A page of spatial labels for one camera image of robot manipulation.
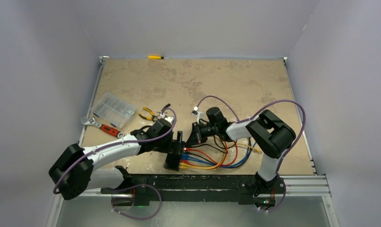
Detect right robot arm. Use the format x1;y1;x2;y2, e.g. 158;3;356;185
185;107;296;192

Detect lower blue ethernet cable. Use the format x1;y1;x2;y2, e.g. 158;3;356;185
182;141;252;169

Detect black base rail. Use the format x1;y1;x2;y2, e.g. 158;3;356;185
101;174;286;208

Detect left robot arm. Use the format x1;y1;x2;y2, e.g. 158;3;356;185
48;119;184;200

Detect yellow ethernet cable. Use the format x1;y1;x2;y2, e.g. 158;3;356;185
179;142;260;170

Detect aluminium table frame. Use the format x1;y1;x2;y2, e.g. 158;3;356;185
48;57;331;215

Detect yellow handled pliers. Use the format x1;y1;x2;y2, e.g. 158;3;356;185
138;103;171;122

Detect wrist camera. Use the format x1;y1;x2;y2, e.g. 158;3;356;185
191;106;207;123
158;112;174;124

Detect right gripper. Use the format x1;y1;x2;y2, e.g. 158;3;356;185
186;121;218;147

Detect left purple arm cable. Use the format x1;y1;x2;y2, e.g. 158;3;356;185
53;107;178;221

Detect red ethernet cable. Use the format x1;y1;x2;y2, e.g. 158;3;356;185
181;160;223;167
183;144;239;166

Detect clear plastic parts box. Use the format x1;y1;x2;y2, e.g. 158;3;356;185
91;92;136;129

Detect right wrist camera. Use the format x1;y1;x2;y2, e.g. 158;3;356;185
191;106;207;123

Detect yellow screwdriver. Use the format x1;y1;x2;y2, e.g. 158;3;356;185
148;55;170;60

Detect upper blue ethernet cable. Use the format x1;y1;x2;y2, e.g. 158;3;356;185
182;142;257;169

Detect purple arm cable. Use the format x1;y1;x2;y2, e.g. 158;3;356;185
195;95;306;214
53;107;178;221

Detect blue ethernet cable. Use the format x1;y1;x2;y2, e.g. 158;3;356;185
182;141;252;169
182;142;257;169

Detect red handled adjustable wrench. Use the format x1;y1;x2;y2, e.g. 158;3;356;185
80;117;124;139

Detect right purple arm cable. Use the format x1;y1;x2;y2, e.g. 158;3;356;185
195;95;306;214

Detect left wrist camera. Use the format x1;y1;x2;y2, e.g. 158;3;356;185
158;112;174;124

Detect orange ethernet cable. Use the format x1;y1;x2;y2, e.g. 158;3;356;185
180;142;238;170

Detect black network switch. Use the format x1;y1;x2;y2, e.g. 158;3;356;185
164;154;182;171

